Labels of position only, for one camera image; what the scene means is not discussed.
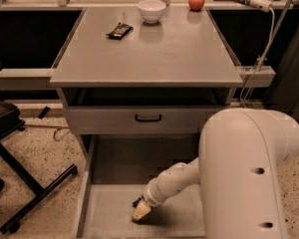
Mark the grey drawer cabinet counter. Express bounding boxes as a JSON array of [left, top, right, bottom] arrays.
[[49, 4, 244, 171]]

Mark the black drawer handle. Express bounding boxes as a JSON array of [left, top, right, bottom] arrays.
[[135, 114, 162, 122]]

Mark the white ceramic bowl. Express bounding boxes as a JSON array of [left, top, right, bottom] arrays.
[[138, 0, 166, 24]]

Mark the closed grey top drawer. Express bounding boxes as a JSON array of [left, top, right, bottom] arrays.
[[63, 106, 224, 135]]

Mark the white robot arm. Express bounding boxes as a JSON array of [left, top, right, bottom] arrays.
[[132, 109, 299, 239]]

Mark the open grey middle drawer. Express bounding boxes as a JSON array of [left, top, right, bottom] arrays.
[[72, 134, 205, 239]]

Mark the blue rxbar blueberry bar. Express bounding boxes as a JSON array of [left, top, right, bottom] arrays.
[[133, 196, 145, 208]]

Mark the red apple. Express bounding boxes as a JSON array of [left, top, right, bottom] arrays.
[[188, 0, 205, 11]]

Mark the black office chair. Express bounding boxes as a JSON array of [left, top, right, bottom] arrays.
[[0, 57, 79, 235]]

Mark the dark snack bar wrapper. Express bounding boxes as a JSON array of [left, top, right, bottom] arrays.
[[107, 22, 134, 40]]

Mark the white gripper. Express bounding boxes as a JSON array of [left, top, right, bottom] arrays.
[[132, 178, 167, 221]]

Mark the white cable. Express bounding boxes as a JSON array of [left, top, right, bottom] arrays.
[[238, 7, 299, 109]]

